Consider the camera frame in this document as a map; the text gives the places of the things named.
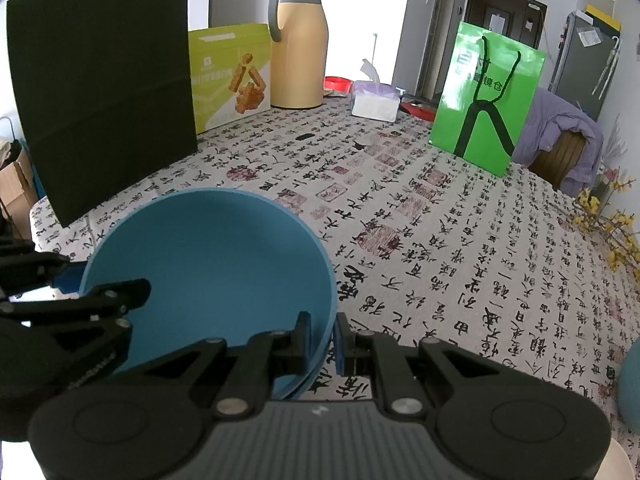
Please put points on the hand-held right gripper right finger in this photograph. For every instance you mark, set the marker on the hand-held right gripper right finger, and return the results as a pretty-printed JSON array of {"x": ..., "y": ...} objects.
[{"x": 341, "y": 345}]

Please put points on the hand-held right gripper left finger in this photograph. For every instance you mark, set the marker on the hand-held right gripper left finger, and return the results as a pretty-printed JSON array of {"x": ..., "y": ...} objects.
[{"x": 304, "y": 342}]

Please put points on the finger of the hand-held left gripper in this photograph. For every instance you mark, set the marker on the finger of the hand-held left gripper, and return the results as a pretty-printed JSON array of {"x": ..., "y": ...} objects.
[
  {"x": 67, "y": 277},
  {"x": 100, "y": 305}
]

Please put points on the cardboard box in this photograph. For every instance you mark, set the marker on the cardboard box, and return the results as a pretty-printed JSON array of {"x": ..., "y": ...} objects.
[{"x": 17, "y": 195}]

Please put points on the calligraphy print tablecloth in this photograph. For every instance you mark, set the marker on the calligraphy print tablecloth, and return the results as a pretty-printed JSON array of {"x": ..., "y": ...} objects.
[{"x": 425, "y": 240}]

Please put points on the black paper bag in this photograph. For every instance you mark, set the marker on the black paper bag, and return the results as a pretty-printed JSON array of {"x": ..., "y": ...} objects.
[{"x": 100, "y": 85}]

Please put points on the tissue pack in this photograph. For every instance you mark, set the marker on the tissue pack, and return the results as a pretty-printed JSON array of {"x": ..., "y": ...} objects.
[{"x": 375, "y": 102}]

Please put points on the red shopping bag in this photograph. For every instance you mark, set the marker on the red shopping bag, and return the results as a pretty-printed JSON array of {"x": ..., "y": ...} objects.
[{"x": 420, "y": 110}]

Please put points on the yellow-green snack box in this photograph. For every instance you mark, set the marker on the yellow-green snack box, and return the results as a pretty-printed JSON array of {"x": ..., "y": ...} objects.
[{"x": 225, "y": 80}]

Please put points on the red bucket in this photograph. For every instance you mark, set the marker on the red bucket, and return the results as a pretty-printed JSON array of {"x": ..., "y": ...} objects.
[{"x": 337, "y": 84}]

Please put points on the wooden chair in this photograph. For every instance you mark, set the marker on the wooden chair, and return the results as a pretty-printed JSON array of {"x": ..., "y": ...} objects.
[{"x": 557, "y": 160}]

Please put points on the yellow thermos jug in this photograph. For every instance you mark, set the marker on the yellow thermos jug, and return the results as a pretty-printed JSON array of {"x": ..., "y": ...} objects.
[{"x": 300, "y": 55}]

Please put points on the green paper bag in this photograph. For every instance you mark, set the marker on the green paper bag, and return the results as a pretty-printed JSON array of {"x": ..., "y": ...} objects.
[{"x": 487, "y": 95}]

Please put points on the yellow flower branch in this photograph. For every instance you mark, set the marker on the yellow flower branch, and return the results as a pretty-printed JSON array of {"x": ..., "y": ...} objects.
[{"x": 610, "y": 230}]

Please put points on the purple jacket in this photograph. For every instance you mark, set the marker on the purple jacket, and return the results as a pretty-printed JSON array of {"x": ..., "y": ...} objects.
[{"x": 550, "y": 115}]

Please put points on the dark brown door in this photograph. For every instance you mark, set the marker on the dark brown door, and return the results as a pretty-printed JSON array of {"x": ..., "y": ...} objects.
[{"x": 505, "y": 10}]

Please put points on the grey refrigerator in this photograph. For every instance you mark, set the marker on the grey refrigerator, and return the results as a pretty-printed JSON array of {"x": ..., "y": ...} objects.
[{"x": 585, "y": 60}]

